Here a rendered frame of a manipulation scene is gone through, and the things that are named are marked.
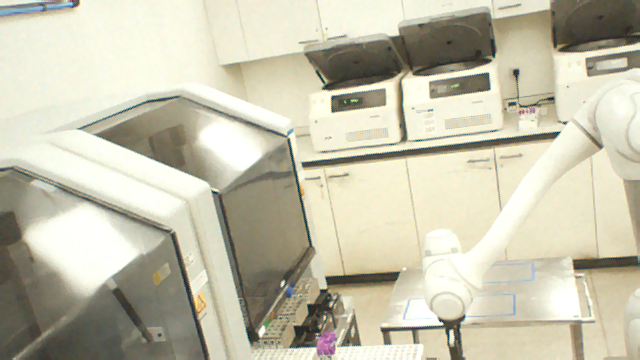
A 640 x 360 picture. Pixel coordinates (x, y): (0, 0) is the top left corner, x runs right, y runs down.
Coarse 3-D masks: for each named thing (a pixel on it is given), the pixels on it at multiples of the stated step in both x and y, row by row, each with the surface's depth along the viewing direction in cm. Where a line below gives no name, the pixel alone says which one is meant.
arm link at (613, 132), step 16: (608, 96) 147; (624, 96) 140; (608, 112) 142; (624, 112) 137; (608, 128) 141; (624, 128) 136; (608, 144) 143; (624, 144) 137; (624, 160) 141; (624, 176) 145
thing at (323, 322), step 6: (318, 318) 229; (324, 318) 229; (330, 318) 232; (312, 324) 229; (318, 324) 226; (324, 324) 228; (330, 324) 232; (312, 330) 223; (318, 330) 223; (324, 330) 225; (330, 330) 231; (342, 330) 232; (318, 336) 222; (342, 336) 229; (336, 342) 225
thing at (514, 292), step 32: (416, 288) 237; (512, 288) 224; (544, 288) 220; (576, 288) 217; (384, 320) 219; (416, 320) 216; (480, 320) 208; (512, 320) 205; (544, 320) 202; (576, 320) 199; (576, 352) 203
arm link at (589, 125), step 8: (624, 72) 156; (632, 72) 154; (616, 80) 155; (624, 80) 152; (632, 80) 152; (608, 88) 152; (592, 96) 159; (600, 96) 152; (584, 104) 160; (592, 104) 155; (584, 112) 158; (592, 112) 154; (576, 120) 159; (584, 120) 158; (592, 120) 155; (584, 128) 157; (592, 128) 157; (592, 136) 157; (600, 136) 157
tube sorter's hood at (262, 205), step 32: (96, 128) 196; (128, 128) 198; (160, 128) 205; (192, 128) 213; (224, 128) 221; (256, 128) 230; (160, 160) 185; (192, 160) 191; (224, 160) 198; (256, 160) 205; (288, 160) 230; (224, 192) 181; (256, 192) 201; (288, 192) 227; (256, 224) 199; (288, 224) 224; (256, 256) 197; (288, 256) 221; (256, 288) 195; (256, 320) 193
